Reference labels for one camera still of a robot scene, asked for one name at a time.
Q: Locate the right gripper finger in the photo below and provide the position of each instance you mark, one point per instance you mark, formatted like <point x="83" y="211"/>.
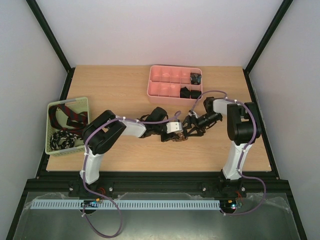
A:
<point x="190" y="122"/>
<point x="196" y="132"/>

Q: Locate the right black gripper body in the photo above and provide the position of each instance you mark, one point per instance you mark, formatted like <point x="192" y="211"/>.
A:
<point x="195" y="124"/>

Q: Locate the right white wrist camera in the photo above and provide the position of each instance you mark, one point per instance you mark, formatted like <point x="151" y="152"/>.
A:
<point x="193" y="114"/>

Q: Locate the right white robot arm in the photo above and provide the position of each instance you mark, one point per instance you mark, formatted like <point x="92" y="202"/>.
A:
<point x="243" y="128"/>

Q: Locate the rolled blue patterned tie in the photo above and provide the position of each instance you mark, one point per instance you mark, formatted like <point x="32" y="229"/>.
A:
<point x="195" y="78"/>

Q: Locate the black aluminium frame rail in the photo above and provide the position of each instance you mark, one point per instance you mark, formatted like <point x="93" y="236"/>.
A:
<point x="205" y="184"/>

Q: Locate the rolled black tie right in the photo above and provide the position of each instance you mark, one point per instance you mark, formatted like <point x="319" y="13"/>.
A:
<point x="195" y="94"/>

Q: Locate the green perforated basket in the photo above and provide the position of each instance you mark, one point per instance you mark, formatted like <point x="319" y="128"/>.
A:
<point x="78" y="105"/>

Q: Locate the brown floral tie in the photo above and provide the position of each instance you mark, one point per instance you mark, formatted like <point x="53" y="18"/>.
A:
<point x="179" y="137"/>

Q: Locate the red black striped tie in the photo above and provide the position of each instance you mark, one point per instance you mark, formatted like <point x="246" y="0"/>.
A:
<point x="77" y="121"/>

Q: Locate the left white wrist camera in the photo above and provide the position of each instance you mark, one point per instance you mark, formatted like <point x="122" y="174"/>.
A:
<point x="174" y="127"/>

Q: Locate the black white patterned tie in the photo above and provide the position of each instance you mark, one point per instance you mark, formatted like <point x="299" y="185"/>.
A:
<point x="62" y="140"/>

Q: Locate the light blue cable duct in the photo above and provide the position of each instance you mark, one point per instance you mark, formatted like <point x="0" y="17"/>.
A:
<point x="72" y="204"/>

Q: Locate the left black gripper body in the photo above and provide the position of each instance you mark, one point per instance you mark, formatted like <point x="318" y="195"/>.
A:
<point x="157" y="129"/>

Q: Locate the rolled black tie left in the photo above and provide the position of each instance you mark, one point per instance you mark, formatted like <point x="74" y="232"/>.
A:
<point x="185" y="93"/>

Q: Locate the rolled black tie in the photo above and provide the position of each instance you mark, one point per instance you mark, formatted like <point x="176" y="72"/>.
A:
<point x="185" y="93"/>
<point x="195" y="94"/>

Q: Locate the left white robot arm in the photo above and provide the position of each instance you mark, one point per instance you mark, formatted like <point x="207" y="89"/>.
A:
<point x="102" y="133"/>

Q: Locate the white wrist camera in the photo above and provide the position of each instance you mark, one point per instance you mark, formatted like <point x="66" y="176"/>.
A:
<point x="193" y="114"/>
<point x="174" y="127"/>

